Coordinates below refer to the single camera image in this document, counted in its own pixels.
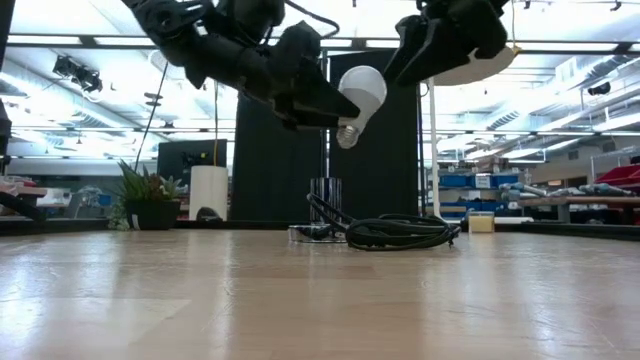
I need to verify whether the black table frame rail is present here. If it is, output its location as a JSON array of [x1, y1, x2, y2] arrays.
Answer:
[[0, 217, 640, 242]]

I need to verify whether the black lamp power cord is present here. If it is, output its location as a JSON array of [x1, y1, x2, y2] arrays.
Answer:
[[305, 192, 462, 252]]

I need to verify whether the black ceiling-mounted camera rig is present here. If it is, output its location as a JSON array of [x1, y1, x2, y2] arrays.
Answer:
[[51, 54, 104, 95]]

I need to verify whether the black curved cable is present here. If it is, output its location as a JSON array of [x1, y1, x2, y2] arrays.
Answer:
[[0, 191, 49, 224]]

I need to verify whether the blue storage bin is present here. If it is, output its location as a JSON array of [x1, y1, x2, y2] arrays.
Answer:
[[439, 199, 511, 214], [439, 173, 475, 190], [492, 173, 521, 189]]

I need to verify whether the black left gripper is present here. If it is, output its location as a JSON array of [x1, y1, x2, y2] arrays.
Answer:
[[239, 47, 361, 133]]

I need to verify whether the white cylinder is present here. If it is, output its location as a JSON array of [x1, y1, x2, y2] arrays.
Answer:
[[188, 165, 230, 222]]

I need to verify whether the black monitor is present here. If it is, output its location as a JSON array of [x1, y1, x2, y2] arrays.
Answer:
[[156, 138, 229, 187]]

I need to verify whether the succulent plant in black pot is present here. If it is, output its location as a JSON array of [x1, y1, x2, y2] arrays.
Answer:
[[107, 159, 189, 232]]

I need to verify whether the white round side table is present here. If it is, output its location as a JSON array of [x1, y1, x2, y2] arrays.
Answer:
[[419, 43, 517, 225]]

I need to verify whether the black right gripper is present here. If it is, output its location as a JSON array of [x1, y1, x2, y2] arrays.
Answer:
[[382, 0, 511, 87]]

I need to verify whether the white LED lightbulb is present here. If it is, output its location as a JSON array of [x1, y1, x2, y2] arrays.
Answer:
[[335, 65, 388, 150]]

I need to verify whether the red storage bin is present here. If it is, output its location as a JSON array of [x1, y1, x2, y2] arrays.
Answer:
[[593, 164, 640, 189]]

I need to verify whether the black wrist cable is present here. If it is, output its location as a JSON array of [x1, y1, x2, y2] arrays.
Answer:
[[282, 0, 342, 40]]

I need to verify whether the thin black hanging cable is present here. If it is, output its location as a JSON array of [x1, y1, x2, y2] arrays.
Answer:
[[133, 60, 170, 172]]

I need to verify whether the chrome lamp base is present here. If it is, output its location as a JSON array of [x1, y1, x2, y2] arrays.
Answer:
[[288, 177, 347, 245]]

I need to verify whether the wooden workbench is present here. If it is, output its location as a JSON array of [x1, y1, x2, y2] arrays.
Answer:
[[517, 196, 640, 224]]

